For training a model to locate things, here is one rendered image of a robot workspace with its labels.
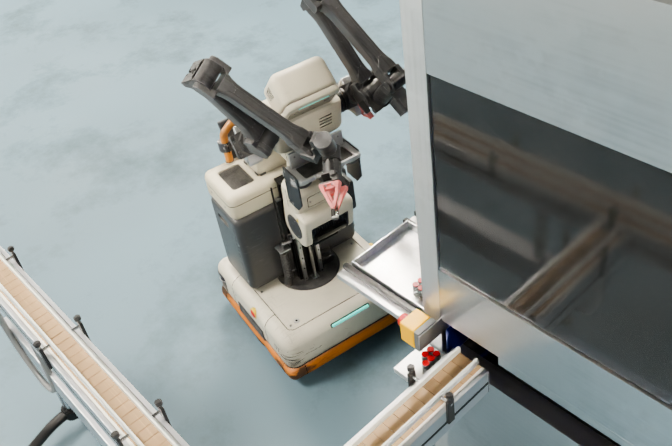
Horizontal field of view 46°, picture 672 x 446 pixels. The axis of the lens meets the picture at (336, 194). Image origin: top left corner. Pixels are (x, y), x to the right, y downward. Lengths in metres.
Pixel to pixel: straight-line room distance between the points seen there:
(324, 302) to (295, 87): 1.07
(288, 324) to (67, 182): 2.10
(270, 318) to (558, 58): 2.12
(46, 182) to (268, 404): 2.23
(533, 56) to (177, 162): 3.51
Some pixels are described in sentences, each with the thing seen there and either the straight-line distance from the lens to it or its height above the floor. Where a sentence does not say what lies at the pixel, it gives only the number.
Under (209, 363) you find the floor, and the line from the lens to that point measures 3.62.
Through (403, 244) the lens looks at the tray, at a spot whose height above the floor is 0.88.
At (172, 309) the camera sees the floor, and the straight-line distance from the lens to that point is 3.90.
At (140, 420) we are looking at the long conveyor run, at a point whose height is 0.93.
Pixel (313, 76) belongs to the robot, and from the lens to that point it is 2.66.
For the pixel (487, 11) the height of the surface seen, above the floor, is 1.99.
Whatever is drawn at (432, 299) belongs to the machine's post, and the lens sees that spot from 2.21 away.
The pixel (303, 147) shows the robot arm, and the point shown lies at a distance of 2.39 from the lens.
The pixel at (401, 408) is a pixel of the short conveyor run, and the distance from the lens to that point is 2.17.
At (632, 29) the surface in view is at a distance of 1.38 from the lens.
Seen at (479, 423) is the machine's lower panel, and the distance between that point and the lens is 2.47.
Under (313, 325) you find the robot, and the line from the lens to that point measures 3.27.
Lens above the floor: 2.69
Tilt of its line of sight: 39 degrees down
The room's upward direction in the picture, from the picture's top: 9 degrees counter-clockwise
